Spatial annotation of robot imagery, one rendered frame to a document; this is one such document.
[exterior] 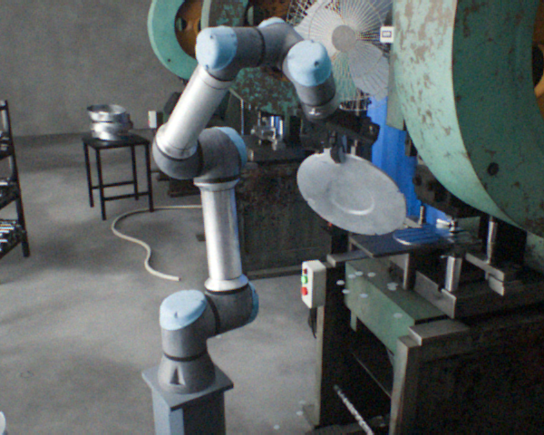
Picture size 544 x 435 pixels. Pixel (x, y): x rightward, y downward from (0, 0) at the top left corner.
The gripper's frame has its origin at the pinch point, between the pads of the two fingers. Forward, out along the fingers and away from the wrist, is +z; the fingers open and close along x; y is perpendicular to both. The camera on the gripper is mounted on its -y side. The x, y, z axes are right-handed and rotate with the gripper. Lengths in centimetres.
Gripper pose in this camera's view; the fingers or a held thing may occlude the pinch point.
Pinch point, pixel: (344, 159)
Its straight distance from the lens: 132.2
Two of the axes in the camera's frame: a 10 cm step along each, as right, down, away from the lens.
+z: 2.4, 4.6, 8.6
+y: -9.4, -1.1, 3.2
